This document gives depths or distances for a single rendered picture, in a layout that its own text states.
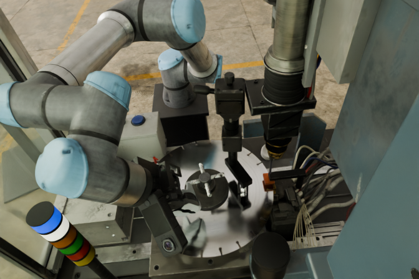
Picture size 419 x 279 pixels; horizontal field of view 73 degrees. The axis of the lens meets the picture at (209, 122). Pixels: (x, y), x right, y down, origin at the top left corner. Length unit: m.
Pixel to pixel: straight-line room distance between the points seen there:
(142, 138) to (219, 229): 0.44
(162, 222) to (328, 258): 0.33
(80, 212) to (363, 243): 0.75
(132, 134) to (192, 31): 0.42
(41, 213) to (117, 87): 0.25
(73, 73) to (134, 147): 0.50
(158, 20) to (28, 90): 0.36
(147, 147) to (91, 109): 0.59
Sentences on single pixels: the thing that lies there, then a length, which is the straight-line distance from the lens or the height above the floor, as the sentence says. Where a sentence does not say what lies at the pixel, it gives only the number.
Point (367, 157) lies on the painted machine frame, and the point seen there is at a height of 1.30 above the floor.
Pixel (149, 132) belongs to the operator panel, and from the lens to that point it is 0.97.
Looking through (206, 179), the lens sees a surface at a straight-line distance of 0.69.
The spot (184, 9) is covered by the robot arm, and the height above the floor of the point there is 1.29.
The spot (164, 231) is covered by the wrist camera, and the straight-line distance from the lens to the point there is 0.54.
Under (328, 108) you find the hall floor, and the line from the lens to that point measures 2.41.
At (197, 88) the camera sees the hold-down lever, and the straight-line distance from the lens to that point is 0.58.
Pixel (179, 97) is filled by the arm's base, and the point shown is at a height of 0.80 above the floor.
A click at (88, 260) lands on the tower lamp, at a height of 0.98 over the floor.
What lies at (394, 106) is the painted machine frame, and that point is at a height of 1.38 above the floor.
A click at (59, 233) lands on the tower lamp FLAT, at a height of 1.11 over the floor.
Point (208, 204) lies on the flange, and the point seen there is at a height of 0.96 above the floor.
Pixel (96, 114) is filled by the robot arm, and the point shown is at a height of 1.31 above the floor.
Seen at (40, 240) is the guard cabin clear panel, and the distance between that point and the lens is 0.94.
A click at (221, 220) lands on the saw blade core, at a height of 0.95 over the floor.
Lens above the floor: 1.58
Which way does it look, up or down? 45 degrees down
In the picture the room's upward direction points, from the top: 7 degrees counter-clockwise
